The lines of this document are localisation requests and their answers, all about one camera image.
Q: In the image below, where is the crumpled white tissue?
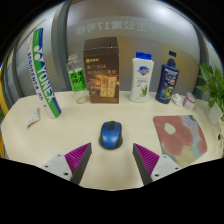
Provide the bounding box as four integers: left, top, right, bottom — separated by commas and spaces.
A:
171, 93, 185, 108

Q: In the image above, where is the pink floral mouse pad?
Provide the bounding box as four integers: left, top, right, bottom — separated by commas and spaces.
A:
152, 114, 209, 169

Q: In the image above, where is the blue and black computer mouse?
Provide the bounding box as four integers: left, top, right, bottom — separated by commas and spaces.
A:
98, 120, 124, 150

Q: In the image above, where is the white green blue shuttlecock tube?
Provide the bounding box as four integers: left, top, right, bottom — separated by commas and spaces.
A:
26, 27, 63, 120

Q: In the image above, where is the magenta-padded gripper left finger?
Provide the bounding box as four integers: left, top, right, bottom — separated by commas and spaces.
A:
41, 142, 93, 186

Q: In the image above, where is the dark blue pump shampoo bottle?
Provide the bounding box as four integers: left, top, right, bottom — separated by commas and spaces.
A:
155, 50, 180, 105

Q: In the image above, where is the green potted plant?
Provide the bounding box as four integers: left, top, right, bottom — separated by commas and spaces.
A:
192, 60, 224, 158

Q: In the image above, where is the small white jar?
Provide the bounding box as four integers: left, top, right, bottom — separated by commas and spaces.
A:
182, 91, 198, 112

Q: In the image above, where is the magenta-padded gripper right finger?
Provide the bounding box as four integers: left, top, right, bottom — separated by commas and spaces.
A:
132, 142, 183, 186

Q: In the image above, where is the brown cardboard snack box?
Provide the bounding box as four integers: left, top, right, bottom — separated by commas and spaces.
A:
82, 36, 121, 105

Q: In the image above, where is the white blue-capped body wash bottle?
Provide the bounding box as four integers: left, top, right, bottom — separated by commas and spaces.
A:
129, 51, 155, 104

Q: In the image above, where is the clear green-labelled drink bottle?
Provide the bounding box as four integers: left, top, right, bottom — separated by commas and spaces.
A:
66, 54, 90, 105

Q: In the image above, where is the small patterned tissue packet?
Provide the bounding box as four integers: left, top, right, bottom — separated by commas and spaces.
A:
25, 107, 42, 128

